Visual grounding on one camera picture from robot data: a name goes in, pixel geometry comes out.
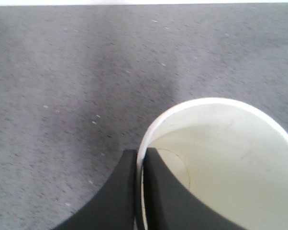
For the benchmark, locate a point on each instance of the grey stone countertop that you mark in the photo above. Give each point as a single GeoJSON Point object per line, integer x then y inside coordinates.
{"type": "Point", "coordinates": [80, 84]}

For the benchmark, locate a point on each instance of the brown paper cup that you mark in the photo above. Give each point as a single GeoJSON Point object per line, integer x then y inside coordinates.
{"type": "Point", "coordinates": [228, 154]}

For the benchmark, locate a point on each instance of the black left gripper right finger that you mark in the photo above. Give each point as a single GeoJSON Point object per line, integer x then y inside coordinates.
{"type": "Point", "coordinates": [170, 206]}

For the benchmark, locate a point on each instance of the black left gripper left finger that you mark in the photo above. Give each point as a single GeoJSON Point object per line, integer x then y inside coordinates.
{"type": "Point", "coordinates": [112, 207]}

